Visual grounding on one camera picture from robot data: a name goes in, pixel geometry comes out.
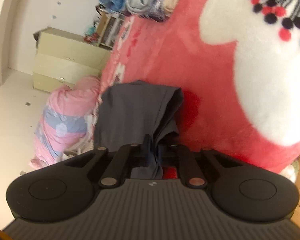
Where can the pink patterned rolled quilt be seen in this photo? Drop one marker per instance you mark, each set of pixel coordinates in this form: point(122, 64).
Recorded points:
point(67, 122)

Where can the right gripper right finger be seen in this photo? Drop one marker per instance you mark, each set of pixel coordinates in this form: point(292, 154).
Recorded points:
point(186, 165)

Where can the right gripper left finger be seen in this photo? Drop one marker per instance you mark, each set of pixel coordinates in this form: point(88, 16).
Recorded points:
point(114, 173)

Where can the red floral bed blanket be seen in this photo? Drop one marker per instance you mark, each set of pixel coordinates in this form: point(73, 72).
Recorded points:
point(238, 65)

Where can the cream wardrobe cabinet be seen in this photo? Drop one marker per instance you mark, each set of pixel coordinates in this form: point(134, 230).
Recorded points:
point(64, 58)

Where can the white cluttered shelf desk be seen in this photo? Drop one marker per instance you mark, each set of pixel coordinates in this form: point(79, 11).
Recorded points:
point(105, 28)

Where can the navy blue elastic-waist shorts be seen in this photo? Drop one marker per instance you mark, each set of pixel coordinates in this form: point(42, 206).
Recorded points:
point(138, 113)

